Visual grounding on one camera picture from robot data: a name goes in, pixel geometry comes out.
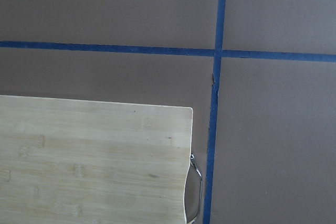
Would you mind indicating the light wooden cutting board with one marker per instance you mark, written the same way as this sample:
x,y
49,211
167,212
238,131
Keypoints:
x,y
77,161

